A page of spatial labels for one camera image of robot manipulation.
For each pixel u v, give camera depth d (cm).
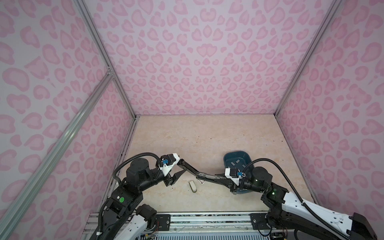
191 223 75
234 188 61
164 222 73
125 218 44
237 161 94
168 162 51
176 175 56
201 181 69
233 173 55
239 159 94
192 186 82
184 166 61
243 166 93
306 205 50
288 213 54
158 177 50
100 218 43
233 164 93
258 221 73
